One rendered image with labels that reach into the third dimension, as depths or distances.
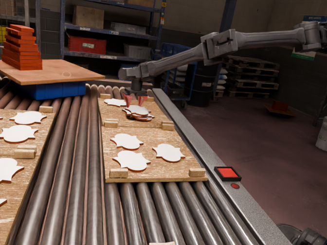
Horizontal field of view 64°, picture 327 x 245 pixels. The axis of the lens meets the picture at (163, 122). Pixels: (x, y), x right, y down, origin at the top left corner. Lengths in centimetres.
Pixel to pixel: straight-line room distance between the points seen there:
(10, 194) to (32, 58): 101
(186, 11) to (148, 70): 520
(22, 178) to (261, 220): 70
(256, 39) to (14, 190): 90
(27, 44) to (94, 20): 364
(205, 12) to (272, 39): 557
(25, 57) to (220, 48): 109
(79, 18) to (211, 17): 309
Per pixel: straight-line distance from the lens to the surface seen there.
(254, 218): 87
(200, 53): 105
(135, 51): 537
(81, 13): 519
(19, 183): 85
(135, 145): 104
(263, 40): 105
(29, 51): 167
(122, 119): 130
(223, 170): 103
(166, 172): 92
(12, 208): 77
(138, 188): 86
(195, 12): 649
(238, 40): 99
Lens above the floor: 141
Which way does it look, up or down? 21 degrees down
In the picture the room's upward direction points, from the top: 9 degrees clockwise
